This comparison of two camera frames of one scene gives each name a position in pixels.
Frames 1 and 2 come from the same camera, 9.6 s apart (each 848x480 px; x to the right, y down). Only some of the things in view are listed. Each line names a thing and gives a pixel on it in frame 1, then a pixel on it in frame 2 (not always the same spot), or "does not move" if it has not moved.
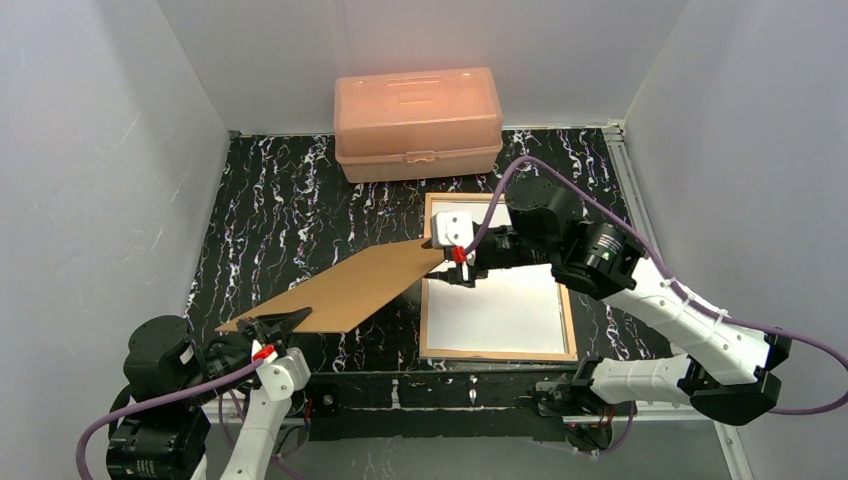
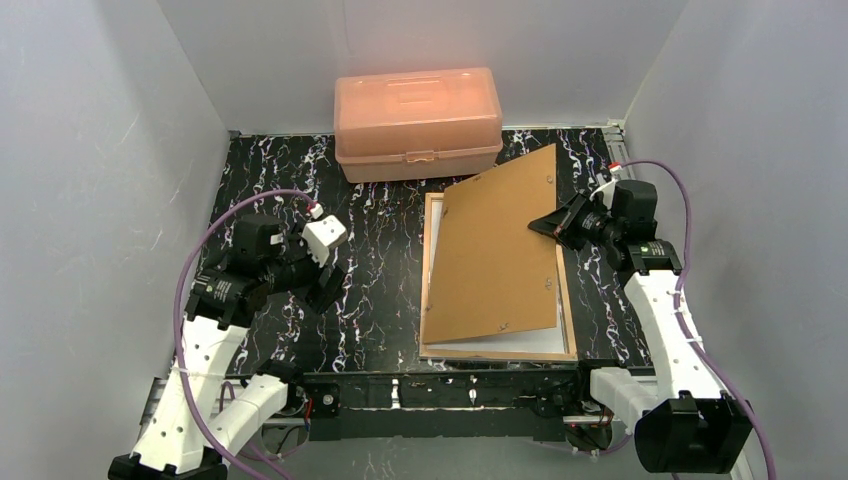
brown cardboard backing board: (342, 302) to (490, 272)
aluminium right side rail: (616, 135) does not move
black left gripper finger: (278, 326) to (327, 289)
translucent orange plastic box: (418, 125) does not move
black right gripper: (468, 263) to (573, 221)
